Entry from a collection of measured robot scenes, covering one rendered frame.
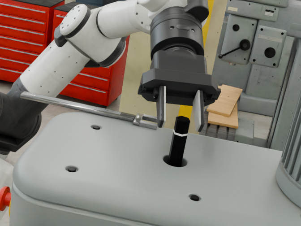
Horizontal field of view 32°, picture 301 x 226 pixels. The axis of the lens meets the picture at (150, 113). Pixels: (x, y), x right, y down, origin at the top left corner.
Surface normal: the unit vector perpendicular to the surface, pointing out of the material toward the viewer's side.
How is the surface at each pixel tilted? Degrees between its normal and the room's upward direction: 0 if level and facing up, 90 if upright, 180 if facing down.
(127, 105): 90
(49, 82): 96
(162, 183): 0
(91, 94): 90
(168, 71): 30
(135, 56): 90
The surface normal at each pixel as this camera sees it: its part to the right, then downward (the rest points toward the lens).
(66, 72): 0.23, 0.50
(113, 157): 0.15, -0.91
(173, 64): 0.18, -0.59
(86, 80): -0.27, 0.33
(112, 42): 0.60, 0.00
